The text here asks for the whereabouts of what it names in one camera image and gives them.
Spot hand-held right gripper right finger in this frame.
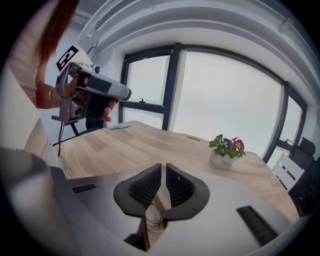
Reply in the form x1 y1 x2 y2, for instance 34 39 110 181
164 162 211 222

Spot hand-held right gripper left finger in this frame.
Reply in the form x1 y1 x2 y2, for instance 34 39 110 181
113 163 163 219

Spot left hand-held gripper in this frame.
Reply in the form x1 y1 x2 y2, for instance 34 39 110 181
51 44 133 124

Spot clear-framed glasses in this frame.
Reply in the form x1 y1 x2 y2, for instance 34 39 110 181
137 184 174 251

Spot person's left forearm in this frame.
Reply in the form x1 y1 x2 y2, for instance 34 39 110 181
35 81 62 110

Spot person's left hand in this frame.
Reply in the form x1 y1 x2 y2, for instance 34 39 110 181
100 99 118 123

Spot white pot with pansy flowers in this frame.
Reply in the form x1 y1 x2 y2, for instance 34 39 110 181
208 133 247 166

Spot person's beige top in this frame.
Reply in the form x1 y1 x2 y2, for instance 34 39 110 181
0 0 81 162

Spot white slatted chair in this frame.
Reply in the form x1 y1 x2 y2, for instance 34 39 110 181
271 151 306 193

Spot black office chair with headrest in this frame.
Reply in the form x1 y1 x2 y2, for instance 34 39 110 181
286 136 320 217

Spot thin metal bracelet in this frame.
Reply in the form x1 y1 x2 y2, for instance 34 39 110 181
48 85 60 109

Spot black window frame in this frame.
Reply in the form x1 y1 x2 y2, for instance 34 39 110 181
117 42 308 165

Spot thin black cable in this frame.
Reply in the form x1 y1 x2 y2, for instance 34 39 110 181
57 121 66 158

